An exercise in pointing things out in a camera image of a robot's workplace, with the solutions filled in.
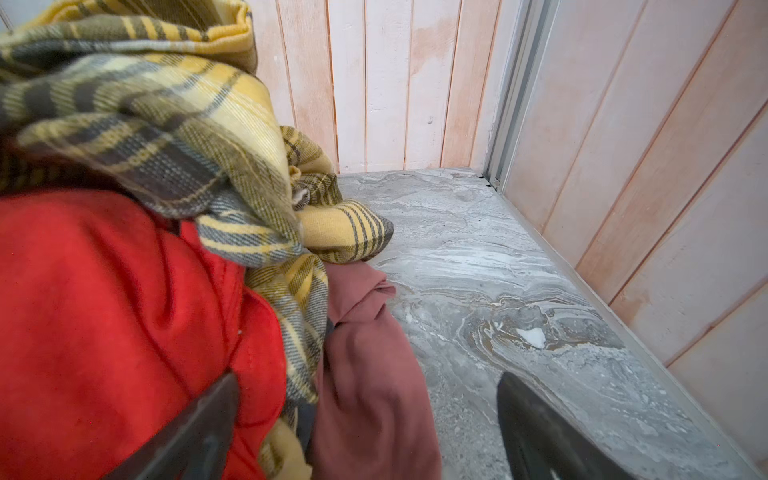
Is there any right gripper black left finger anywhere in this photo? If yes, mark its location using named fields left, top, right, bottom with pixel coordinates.
left=105, top=372, right=239, bottom=480

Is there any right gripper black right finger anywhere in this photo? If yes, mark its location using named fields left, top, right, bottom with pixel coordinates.
left=497, top=372, right=632, bottom=480

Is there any red cloth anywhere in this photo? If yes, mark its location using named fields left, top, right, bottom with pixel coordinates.
left=1, top=190, right=286, bottom=479

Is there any maroon cloth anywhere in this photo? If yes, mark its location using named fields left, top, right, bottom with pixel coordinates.
left=309, top=262, right=442, bottom=479

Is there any yellow grey plaid cloth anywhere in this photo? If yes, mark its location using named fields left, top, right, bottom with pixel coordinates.
left=1, top=1, right=393, bottom=479

